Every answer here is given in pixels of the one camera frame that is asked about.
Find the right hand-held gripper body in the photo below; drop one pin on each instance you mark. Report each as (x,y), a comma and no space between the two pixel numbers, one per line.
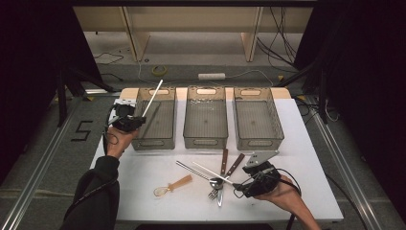
(263,182)

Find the person's right hand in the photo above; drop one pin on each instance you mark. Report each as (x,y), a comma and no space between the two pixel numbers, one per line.
(288,195)

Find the white power strip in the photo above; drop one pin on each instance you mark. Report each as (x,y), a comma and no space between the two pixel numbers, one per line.
(211,76)

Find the person's left hand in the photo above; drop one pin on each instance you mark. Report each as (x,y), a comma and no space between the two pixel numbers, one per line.
(119,142)

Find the aluminium floor rail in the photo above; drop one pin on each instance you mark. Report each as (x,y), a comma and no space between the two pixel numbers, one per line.
(351,182)
(32,182)

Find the beige wooden shelf unit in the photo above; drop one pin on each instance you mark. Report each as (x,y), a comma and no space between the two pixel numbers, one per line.
(191,19)

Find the white table board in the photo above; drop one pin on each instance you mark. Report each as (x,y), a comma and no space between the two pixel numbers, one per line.
(178,209)

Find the yellow tape roll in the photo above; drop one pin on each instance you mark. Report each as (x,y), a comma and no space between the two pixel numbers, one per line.
(153,71)

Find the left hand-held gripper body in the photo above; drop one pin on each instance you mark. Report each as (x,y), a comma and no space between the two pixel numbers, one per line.
(123,119)

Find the black curtain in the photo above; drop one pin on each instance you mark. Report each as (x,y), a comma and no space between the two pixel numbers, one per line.
(28,64)
(367,80)

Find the white chopstick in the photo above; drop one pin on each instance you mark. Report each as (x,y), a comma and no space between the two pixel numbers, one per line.
(153,97)
(207,170)

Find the clear grey plastic bin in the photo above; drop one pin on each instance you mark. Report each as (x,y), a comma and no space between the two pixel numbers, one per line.
(206,121)
(162,127)
(257,123)

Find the black tripod stand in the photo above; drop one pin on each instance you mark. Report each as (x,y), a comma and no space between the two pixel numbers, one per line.
(61,96)
(323,96)

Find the silver metal chopstick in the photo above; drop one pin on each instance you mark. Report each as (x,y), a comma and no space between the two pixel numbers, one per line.
(149,121)
(152,117)

